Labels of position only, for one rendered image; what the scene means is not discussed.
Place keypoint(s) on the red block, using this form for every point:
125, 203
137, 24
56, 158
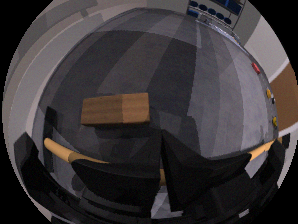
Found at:
256, 68

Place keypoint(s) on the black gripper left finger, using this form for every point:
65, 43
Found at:
139, 176

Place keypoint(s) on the brown rectangular block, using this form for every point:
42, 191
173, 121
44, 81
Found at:
117, 110

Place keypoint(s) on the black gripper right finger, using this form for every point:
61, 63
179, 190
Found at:
187, 173

